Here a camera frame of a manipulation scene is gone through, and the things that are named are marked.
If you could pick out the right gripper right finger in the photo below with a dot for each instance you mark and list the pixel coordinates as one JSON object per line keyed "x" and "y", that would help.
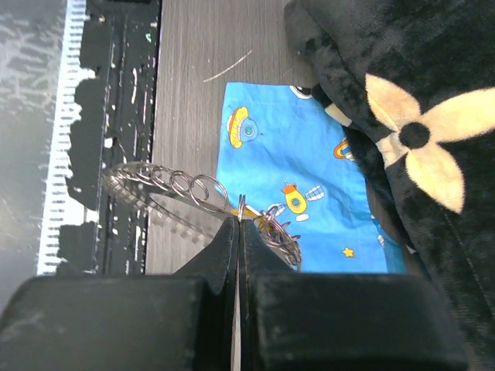
{"x": 299, "y": 321}

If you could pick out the large metal keyring with rings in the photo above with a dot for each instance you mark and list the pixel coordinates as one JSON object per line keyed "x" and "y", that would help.
{"x": 146, "y": 187}

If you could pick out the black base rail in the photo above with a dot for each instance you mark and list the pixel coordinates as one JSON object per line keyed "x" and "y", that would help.
{"x": 120, "y": 45}

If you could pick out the blue cartoon print cloth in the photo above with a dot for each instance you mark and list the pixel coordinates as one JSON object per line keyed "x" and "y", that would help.
{"x": 280, "y": 149}

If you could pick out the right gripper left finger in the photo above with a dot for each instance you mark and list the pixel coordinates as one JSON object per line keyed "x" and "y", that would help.
{"x": 180, "y": 321}

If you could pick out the white slotted cable duct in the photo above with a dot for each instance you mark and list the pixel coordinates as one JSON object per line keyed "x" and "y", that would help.
{"x": 60, "y": 209}

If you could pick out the black floral plush pillow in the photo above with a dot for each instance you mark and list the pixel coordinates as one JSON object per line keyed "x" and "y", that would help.
{"x": 412, "y": 84}

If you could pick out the yellow key tag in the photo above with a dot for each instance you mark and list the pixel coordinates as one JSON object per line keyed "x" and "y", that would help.
{"x": 247, "y": 213}

